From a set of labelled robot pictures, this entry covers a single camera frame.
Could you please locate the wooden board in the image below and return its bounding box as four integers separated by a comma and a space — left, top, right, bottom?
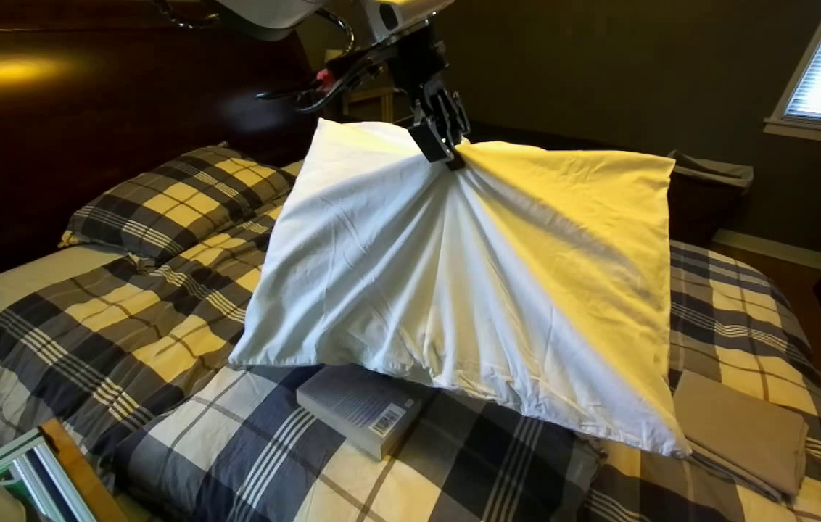
36, 415, 135, 522

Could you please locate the dark wooden nightstand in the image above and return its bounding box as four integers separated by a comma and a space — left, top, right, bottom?
667, 148, 757, 250

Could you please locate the dark wooden headboard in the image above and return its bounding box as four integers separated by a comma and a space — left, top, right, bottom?
0, 24, 319, 373

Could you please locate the yellow black plaid comforter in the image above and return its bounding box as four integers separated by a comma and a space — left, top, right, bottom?
0, 143, 821, 522

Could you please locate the grey tray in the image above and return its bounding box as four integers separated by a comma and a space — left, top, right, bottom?
673, 150, 757, 193

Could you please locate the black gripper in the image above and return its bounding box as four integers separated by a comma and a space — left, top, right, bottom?
390, 25, 476, 172

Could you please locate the white mattress sheet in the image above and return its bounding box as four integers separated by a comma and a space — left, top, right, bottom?
0, 243, 126, 335

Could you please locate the grey book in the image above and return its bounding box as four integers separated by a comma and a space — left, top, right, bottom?
290, 363, 432, 464

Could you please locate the blue white plaid pillow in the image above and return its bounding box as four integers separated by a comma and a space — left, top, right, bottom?
100, 360, 615, 522

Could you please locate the green metal frame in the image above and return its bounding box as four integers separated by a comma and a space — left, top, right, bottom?
0, 430, 77, 522

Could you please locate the yellow black plaid pillow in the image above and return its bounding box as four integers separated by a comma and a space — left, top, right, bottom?
57, 143, 302, 269

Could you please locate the folded grey bed sheet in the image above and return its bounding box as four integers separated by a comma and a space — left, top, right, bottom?
669, 367, 812, 505

